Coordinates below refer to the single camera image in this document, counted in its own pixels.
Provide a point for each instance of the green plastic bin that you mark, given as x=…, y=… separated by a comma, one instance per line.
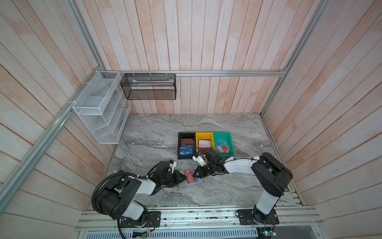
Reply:
x=230, y=143

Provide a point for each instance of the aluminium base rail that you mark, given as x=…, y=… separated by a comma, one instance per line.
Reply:
x=202, y=217

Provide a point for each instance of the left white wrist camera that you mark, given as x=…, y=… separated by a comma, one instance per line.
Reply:
x=172, y=165

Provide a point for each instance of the blue card in black bin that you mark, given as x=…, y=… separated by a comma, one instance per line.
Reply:
x=186, y=151

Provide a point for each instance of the red credit card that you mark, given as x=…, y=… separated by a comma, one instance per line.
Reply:
x=189, y=175

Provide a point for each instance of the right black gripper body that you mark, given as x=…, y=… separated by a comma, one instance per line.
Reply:
x=210, y=166

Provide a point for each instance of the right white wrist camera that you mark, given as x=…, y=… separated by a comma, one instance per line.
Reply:
x=200, y=159

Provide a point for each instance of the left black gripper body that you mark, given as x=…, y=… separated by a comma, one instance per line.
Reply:
x=169, y=179

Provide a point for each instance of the white card in yellow bin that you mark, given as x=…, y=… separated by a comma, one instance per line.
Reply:
x=204, y=143

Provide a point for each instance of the grey card holder wallet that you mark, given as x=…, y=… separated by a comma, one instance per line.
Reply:
x=184, y=184

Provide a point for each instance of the black wire mesh basket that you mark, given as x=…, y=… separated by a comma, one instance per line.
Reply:
x=149, y=86

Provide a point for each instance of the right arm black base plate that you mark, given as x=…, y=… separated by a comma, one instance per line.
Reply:
x=256, y=217

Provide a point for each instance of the red card in black bin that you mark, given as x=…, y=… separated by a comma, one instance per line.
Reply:
x=185, y=142

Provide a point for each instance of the white wire mesh shelf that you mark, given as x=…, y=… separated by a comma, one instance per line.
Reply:
x=102, y=107

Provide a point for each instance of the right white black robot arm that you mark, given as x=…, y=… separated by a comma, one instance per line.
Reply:
x=271, y=173

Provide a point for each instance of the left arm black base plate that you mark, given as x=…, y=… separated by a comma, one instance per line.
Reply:
x=150, y=219

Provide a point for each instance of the black plastic bin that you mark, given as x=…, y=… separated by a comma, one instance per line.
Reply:
x=186, y=135

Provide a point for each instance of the horizontal aluminium wall rail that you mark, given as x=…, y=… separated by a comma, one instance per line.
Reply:
x=212, y=73

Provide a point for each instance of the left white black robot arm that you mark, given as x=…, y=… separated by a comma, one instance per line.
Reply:
x=114, y=195

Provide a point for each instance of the card with red circle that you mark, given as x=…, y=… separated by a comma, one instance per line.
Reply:
x=223, y=149

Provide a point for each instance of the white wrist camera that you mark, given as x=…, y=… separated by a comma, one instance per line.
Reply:
x=200, y=159
x=172, y=165

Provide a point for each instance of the left aluminium wall rail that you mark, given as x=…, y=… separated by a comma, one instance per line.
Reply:
x=20, y=174

